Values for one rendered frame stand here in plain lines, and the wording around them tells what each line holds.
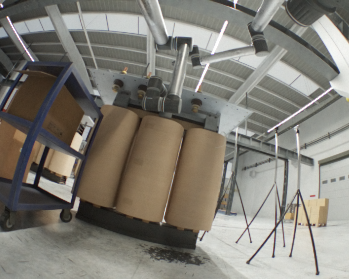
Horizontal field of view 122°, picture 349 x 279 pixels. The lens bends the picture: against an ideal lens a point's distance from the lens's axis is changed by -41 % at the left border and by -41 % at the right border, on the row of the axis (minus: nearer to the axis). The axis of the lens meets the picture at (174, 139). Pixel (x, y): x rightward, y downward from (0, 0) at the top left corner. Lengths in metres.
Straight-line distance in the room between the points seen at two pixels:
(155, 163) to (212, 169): 0.48
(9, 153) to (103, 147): 0.87
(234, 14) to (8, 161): 4.99
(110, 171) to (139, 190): 0.28
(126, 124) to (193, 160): 0.66
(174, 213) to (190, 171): 0.38
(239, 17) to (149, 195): 4.47
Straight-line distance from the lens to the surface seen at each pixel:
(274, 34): 5.09
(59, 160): 3.54
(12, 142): 1.60
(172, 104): 1.12
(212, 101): 1.59
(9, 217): 0.91
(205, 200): 1.38
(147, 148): 1.35
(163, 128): 1.42
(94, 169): 1.40
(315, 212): 6.69
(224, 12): 4.70
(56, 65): 1.01
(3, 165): 1.60
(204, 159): 1.40
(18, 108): 1.05
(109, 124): 1.48
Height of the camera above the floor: 0.42
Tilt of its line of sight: 20 degrees up
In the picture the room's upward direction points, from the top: 14 degrees clockwise
